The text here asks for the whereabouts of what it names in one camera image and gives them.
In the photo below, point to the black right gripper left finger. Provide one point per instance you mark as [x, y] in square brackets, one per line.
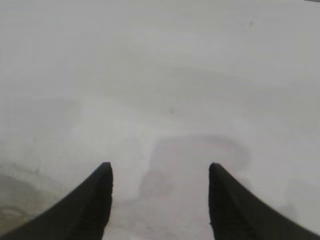
[75, 212]

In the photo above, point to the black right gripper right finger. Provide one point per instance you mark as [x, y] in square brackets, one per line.
[240, 212]

